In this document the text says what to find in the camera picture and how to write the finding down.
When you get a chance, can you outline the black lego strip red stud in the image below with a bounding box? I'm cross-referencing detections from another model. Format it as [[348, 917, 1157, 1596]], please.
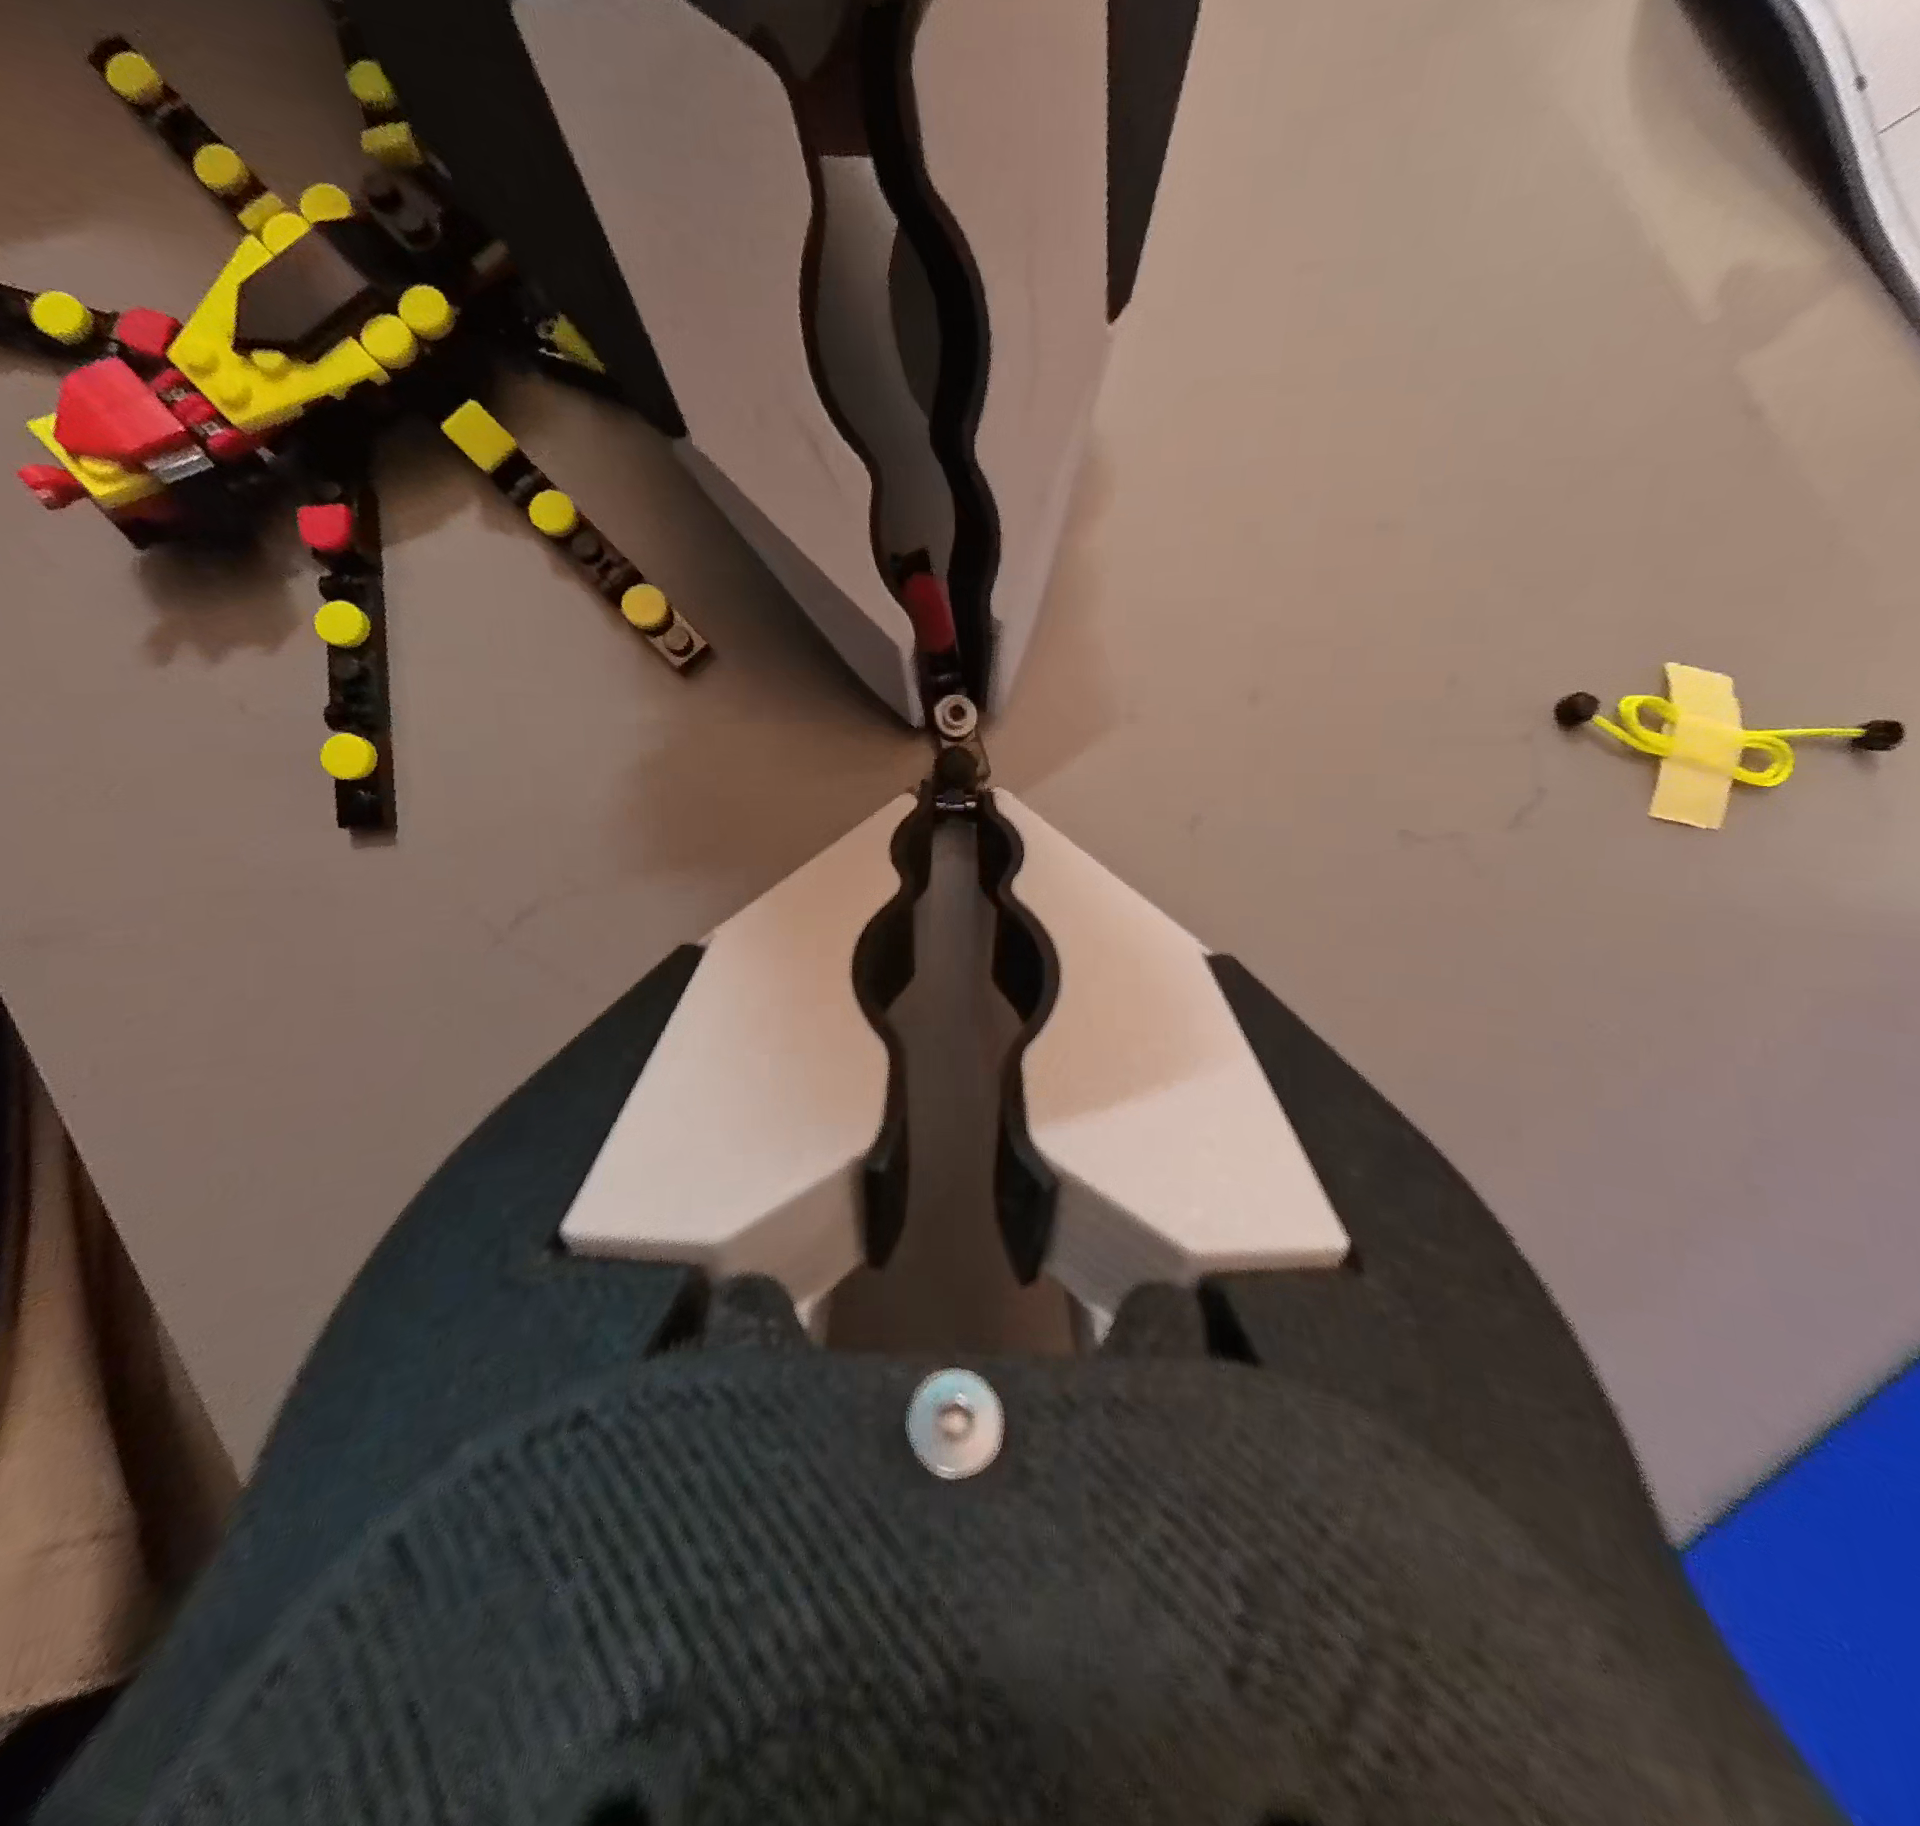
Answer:
[[893, 550, 996, 821]]

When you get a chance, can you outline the yellow elastic cord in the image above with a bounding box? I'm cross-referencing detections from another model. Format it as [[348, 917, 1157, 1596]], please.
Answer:
[[1555, 690, 1909, 789]]

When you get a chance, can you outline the blue flat board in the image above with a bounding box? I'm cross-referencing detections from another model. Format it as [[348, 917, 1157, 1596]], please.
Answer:
[[1680, 1352, 1920, 1826]]

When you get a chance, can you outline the yellow black lego spider model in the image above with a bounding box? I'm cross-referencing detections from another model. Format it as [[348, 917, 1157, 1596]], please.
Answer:
[[0, 0, 718, 837]]

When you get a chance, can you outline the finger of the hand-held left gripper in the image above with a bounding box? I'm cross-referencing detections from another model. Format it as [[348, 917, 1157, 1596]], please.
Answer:
[[874, 0, 1115, 725], [510, 0, 925, 729]]

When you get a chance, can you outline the open instruction booklet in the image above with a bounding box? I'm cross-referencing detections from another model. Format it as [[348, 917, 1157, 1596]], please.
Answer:
[[1627, 0, 1920, 328]]

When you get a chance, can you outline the pale yellow tape piece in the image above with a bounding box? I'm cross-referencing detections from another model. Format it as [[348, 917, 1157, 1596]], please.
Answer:
[[1645, 664, 1744, 829]]

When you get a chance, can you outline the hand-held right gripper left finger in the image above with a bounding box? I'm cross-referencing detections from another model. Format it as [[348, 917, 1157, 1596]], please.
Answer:
[[557, 794, 940, 1333]]

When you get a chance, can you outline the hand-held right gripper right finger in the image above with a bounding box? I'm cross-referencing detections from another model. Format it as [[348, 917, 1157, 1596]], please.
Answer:
[[976, 789, 1358, 1340]]

